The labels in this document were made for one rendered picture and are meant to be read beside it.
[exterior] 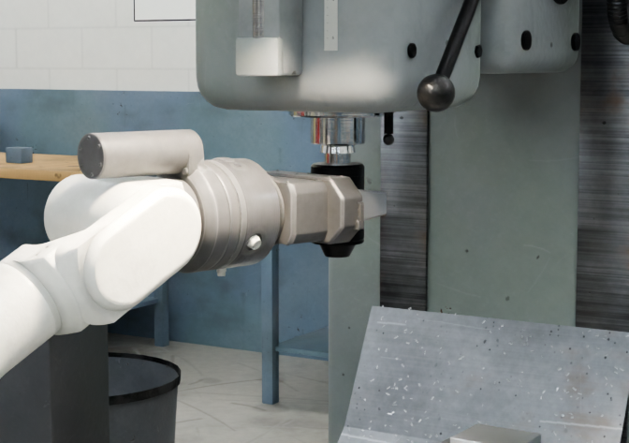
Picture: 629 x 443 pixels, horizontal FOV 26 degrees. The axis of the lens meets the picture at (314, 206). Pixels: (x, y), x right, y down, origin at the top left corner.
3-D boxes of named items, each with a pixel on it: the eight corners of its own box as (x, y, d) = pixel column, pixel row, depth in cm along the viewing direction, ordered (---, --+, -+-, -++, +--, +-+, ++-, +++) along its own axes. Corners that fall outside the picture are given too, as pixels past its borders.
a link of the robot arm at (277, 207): (365, 155, 112) (258, 162, 104) (364, 272, 113) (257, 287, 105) (262, 148, 121) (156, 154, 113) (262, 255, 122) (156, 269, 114)
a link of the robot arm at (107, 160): (243, 276, 106) (125, 293, 98) (158, 259, 114) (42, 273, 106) (245, 131, 105) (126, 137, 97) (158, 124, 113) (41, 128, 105)
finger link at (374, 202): (380, 220, 120) (330, 226, 116) (380, 184, 120) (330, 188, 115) (393, 222, 119) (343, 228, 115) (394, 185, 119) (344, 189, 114)
